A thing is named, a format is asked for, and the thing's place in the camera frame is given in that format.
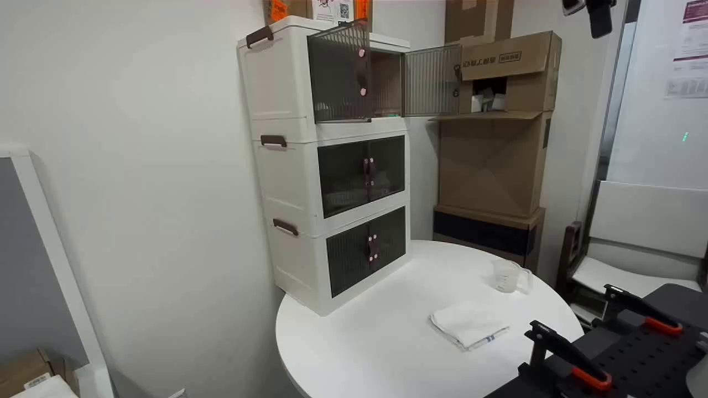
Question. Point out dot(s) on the smoked cabinet door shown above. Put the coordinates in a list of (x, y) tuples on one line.
[(431, 81), (338, 71)]

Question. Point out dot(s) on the orange white box on cabinet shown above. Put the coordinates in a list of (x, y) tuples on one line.
[(336, 11)]

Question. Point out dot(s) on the middle smoked cabinet doors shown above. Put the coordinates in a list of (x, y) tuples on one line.
[(358, 173)]

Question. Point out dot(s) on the white whiteboard panel right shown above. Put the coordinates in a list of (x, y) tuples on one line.
[(649, 211)]

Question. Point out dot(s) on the white framed grey panel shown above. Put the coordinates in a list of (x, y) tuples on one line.
[(40, 302)]

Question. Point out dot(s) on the paper poster on wall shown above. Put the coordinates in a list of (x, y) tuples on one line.
[(688, 52)]

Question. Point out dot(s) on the black orange clamp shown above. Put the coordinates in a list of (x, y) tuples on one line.
[(546, 342), (618, 300)]

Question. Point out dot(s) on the black box under cardboard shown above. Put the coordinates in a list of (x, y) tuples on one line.
[(509, 237)]

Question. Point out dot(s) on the smoked cabinet doors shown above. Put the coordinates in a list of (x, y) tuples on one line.
[(366, 249), (358, 173)]

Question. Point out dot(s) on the white stacked storage cabinet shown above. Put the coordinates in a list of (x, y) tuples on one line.
[(286, 140)]

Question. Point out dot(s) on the near black orange clamp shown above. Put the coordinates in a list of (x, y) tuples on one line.
[(546, 342)]

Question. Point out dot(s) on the bottom smoked cabinet doors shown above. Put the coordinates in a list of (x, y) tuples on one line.
[(366, 249)]

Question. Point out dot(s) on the cardboard box lower left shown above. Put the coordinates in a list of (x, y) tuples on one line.
[(26, 366)]

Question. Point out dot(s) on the far black orange clamp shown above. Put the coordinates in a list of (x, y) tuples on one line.
[(618, 300)]

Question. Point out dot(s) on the folded white cloth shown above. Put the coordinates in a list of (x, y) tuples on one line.
[(467, 326)]

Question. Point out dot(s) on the top tall cardboard box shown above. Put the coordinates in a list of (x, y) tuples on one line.
[(479, 21)]

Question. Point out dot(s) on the upper brown cardboard box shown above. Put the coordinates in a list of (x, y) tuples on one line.
[(528, 66)]

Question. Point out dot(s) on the large brown cardboard box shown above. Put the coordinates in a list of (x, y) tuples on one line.
[(492, 165)]

